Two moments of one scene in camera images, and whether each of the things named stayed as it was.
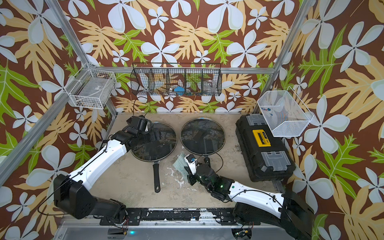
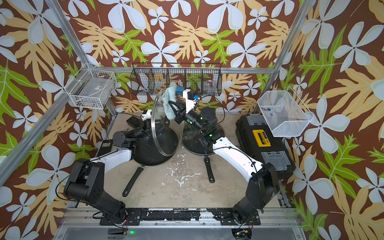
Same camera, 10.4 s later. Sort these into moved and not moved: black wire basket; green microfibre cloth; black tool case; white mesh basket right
Moved: green microfibre cloth
Not moved: black tool case; black wire basket; white mesh basket right
